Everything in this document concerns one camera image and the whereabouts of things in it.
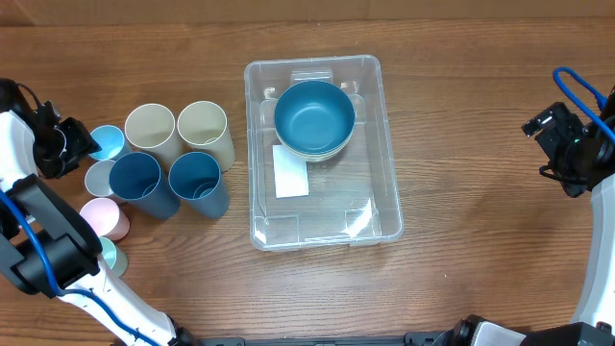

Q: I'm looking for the pink small cup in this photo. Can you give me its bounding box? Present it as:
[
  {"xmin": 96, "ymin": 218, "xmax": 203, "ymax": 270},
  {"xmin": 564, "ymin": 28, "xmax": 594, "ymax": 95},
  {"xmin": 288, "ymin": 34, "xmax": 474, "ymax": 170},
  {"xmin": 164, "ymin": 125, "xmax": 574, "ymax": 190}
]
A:
[{"xmin": 80, "ymin": 198, "xmax": 130, "ymax": 241}]

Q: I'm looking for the white label in container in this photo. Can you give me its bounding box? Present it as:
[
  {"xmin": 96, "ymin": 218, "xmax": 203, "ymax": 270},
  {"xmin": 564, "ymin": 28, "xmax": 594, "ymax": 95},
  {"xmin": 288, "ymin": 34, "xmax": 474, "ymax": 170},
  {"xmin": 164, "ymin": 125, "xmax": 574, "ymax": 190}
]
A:
[{"xmin": 272, "ymin": 145, "xmax": 309, "ymax": 198}]

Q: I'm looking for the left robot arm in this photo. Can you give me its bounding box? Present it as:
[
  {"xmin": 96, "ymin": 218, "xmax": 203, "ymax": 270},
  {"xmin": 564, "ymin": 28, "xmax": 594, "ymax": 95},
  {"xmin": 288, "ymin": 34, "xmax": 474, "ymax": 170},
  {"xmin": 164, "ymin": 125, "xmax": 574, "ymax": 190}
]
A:
[{"xmin": 1, "ymin": 79, "xmax": 199, "ymax": 345}]

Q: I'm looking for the cream tall cup left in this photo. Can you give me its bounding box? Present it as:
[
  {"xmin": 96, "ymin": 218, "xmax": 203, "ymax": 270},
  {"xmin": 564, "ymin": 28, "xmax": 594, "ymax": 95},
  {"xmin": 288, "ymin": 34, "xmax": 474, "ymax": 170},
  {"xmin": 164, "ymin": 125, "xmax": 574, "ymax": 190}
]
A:
[{"xmin": 124, "ymin": 104, "xmax": 185, "ymax": 170}]

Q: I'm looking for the dark blue tall cup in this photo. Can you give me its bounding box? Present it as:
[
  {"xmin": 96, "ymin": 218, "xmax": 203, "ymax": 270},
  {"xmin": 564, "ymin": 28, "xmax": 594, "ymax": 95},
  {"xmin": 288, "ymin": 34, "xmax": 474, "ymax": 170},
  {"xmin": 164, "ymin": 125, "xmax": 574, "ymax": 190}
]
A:
[
  {"xmin": 110, "ymin": 152, "xmax": 180, "ymax": 219},
  {"xmin": 168, "ymin": 152, "xmax": 230, "ymax": 218}
]

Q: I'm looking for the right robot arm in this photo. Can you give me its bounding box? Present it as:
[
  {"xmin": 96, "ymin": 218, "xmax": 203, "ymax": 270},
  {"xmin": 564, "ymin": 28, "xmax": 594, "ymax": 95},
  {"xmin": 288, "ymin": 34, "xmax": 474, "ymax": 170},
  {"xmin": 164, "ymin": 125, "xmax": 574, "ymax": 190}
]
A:
[{"xmin": 522, "ymin": 102, "xmax": 614, "ymax": 326}]

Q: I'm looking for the light blue small cup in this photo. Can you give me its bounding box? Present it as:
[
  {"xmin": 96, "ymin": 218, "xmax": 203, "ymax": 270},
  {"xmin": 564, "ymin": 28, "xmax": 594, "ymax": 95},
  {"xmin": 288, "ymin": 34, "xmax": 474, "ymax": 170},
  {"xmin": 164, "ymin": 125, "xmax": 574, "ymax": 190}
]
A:
[{"xmin": 90, "ymin": 125, "xmax": 132, "ymax": 161}]

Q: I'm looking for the dark blue bowl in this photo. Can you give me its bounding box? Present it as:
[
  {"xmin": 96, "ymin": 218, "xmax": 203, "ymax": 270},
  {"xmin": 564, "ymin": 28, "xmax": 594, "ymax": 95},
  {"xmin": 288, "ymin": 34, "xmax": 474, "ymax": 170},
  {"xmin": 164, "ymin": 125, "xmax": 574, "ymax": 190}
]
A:
[{"xmin": 274, "ymin": 81, "xmax": 357, "ymax": 132}]

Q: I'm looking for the cream bowl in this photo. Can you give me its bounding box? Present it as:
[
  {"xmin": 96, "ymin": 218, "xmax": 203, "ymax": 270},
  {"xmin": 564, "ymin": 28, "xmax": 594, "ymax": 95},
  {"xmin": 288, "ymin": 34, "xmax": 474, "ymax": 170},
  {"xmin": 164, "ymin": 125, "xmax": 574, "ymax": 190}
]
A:
[{"xmin": 276, "ymin": 128, "xmax": 354, "ymax": 162}]

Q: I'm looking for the cream tall cup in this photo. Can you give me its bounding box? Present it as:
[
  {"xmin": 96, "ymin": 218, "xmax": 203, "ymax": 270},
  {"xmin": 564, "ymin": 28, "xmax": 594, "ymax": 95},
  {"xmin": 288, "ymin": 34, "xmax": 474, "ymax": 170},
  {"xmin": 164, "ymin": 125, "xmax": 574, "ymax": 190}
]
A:
[
  {"xmin": 124, "ymin": 104, "xmax": 185, "ymax": 170},
  {"xmin": 177, "ymin": 101, "xmax": 235, "ymax": 171}
]

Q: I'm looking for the cream tall cup right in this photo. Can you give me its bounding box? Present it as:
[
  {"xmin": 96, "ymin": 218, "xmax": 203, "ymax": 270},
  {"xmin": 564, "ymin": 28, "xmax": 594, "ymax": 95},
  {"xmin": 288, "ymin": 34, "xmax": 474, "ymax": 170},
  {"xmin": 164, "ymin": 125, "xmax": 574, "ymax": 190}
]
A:
[{"xmin": 177, "ymin": 101, "xmax": 235, "ymax": 171}]

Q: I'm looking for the clear plastic storage container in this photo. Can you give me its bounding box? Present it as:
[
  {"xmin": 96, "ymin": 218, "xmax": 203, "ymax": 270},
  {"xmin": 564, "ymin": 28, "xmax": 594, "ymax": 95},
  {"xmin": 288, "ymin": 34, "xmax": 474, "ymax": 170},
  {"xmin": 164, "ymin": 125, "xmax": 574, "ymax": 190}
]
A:
[{"xmin": 244, "ymin": 55, "xmax": 404, "ymax": 251}]

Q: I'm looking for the dark blue tall cup left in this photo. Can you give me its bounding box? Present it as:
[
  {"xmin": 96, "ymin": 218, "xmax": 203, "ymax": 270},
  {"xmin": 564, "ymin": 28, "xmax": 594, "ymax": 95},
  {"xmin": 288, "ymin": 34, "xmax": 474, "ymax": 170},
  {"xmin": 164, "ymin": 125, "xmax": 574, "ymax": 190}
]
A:
[{"xmin": 110, "ymin": 152, "xmax": 180, "ymax": 219}]

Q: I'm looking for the dark blue tall cup right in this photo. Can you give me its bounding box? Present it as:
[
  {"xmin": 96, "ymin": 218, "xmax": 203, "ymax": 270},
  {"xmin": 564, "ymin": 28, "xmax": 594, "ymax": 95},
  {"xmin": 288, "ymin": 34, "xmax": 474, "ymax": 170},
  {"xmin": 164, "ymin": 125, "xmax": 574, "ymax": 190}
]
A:
[{"xmin": 168, "ymin": 152, "xmax": 230, "ymax": 218}]

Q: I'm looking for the grey small cup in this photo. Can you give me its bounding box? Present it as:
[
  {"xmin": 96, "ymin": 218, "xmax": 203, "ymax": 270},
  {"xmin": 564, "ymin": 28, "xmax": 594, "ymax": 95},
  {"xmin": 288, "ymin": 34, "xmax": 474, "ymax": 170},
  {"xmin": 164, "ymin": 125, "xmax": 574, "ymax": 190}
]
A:
[{"xmin": 85, "ymin": 160, "xmax": 125, "ymax": 204}]

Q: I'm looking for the mint green small cup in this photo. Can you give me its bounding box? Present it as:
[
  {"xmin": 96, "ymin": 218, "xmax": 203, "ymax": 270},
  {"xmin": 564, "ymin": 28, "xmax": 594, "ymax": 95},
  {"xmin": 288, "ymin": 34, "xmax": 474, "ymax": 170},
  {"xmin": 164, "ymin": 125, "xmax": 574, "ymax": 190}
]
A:
[{"xmin": 99, "ymin": 236, "xmax": 128, "ymax": 277}]

